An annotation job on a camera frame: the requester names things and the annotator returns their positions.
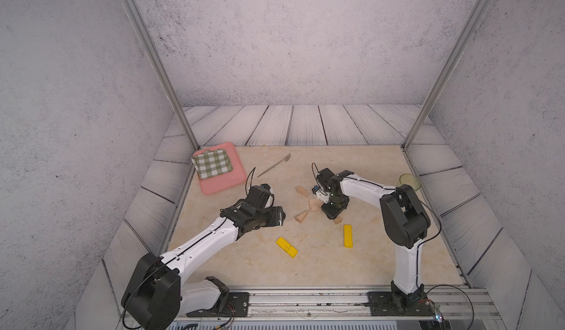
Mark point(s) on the yellow block left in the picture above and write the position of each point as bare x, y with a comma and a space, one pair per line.
287, 247

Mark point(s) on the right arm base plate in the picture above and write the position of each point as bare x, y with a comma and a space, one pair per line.
398, 304

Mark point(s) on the aluminium frame post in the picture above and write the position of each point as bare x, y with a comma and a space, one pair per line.
469, 27
142, 32

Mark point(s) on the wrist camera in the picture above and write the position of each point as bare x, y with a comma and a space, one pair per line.
327, 183
260, 196

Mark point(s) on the right aluminium frame post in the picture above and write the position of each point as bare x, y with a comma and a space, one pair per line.
469, 27

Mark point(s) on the yellow block right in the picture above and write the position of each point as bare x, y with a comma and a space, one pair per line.
348, 236

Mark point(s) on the pink plastic tray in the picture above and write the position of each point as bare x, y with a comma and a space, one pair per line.
228, 180

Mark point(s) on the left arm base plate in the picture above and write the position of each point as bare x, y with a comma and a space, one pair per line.
231, 305

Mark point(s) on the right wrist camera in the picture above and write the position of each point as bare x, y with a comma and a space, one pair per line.
327, 183

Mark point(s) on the green checkered cloth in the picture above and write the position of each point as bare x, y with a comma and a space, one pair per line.
212, 163

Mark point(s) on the metal fork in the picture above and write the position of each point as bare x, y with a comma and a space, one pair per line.
284, 159

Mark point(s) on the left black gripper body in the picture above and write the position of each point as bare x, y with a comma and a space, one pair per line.
268, 217

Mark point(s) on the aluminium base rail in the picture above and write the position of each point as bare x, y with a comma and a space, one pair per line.
345, 308

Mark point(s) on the green translucent cup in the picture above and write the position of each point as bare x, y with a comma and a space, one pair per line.
411, 180

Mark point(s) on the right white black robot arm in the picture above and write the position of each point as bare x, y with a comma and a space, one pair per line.
404, 218

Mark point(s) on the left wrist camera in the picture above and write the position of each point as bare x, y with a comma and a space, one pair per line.
260, 196

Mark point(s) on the yellow block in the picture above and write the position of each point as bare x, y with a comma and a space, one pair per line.
348, 236
287, 247

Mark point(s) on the left aluminium frame post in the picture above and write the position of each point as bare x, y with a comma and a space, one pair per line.
142, 32

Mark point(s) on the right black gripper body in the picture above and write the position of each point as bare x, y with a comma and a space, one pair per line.
332, 206

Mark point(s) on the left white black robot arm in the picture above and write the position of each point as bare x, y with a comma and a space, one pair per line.
157, 291

